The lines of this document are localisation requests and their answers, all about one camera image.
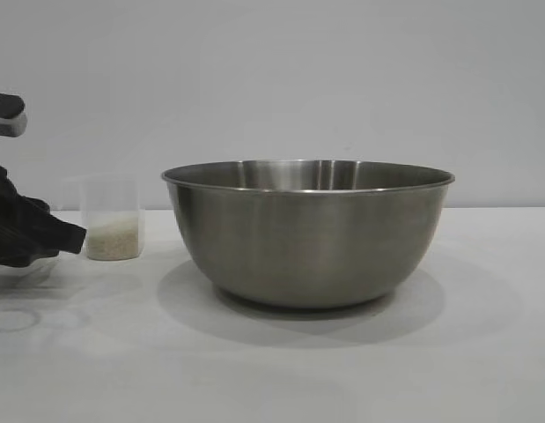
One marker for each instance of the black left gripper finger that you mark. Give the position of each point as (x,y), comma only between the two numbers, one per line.
(25,260)

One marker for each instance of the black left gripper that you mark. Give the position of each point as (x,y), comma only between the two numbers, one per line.
(5,112)

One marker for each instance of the white rice grains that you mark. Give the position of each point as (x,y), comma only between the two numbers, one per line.
(115,240)

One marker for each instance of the clear plastic measuring cup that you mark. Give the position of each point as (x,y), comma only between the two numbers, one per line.
(113,194)

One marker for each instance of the stainless steel mixing bowl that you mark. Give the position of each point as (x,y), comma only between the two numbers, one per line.
(307,238)

